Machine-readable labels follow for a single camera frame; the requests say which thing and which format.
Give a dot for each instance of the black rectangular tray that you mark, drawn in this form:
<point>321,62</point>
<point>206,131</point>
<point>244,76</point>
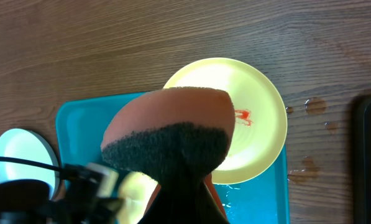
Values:
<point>361,144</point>

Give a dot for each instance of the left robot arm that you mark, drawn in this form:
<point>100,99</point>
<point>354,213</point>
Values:
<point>20,198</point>

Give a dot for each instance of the yellow-green plate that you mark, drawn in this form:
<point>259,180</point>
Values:
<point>136,190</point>
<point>261,120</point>

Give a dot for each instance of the orange and dark sponge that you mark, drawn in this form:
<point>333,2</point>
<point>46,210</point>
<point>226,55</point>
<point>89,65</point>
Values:
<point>176,136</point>

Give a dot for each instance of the light blue plate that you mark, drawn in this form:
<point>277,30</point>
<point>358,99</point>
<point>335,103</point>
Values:
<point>28,145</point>

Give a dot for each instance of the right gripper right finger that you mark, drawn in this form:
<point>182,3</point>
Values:
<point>201,208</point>

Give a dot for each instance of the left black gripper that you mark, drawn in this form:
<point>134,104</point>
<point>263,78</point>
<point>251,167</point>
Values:
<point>81,203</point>

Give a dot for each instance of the teal plastic tray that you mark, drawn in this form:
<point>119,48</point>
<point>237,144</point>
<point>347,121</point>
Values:
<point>80,127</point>

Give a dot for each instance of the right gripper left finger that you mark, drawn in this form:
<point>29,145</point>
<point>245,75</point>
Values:
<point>164,204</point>

